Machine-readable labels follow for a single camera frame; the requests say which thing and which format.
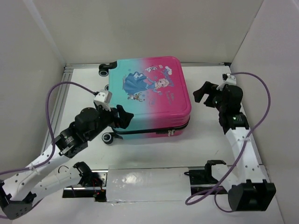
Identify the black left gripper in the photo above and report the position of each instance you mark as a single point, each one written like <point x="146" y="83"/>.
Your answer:
<point x="124" y="119"/>

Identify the pink hard-shell suitcase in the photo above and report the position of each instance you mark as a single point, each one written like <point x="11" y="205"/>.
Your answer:
<point x="154" y="90"/>

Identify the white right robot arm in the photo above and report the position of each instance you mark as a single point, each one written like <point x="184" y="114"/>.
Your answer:
<point x="244" y="181"/>

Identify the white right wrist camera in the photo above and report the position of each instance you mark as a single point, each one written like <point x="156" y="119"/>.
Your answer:
<point x="228" y="79"/>

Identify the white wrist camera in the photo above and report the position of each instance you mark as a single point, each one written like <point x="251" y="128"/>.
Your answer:
<point x="228" y="79"/>
<point x="102" y="100"/>

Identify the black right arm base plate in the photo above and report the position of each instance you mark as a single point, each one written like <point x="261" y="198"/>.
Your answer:
<point x="201" y="178"/>

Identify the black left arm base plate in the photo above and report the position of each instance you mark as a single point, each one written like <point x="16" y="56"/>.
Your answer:
<point x="92" y="184"/>

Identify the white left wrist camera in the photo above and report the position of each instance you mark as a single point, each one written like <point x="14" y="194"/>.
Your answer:
<point x="102" y="100"/>

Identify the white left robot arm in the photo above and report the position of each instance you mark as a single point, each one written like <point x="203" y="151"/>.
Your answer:
<point x="23" y="191"/>

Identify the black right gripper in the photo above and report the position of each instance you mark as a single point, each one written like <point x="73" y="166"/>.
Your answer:
<point x="212" y="94"/>

